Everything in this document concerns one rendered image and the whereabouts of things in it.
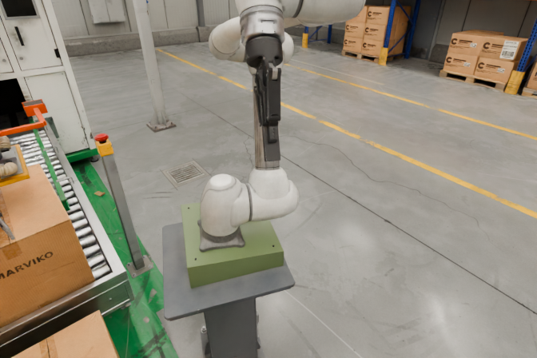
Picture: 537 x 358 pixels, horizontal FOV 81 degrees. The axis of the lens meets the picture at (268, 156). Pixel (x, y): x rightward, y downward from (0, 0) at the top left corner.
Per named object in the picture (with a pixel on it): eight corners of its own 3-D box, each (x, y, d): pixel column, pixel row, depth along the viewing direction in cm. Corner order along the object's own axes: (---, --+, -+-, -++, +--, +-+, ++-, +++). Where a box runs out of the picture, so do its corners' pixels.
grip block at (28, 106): (25, 112, 156) (21, 102, 153) (45, 108, 160) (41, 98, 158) (27, 117, 150) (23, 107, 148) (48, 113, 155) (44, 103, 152)
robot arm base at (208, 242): (236, 212, 145) (237, 202, 142) (245, 247, 126) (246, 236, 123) (196, 215, 140) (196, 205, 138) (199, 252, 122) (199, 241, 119)
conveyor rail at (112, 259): (48, 139, 310) (41, 121, 300) (53, 137, 312) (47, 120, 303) (123, 300, 155) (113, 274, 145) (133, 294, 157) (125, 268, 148)
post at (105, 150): (133, 265, 224) (94, 141, 174) (142, 261, 227) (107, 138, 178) (137, 272, 219) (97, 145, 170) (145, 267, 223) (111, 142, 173)
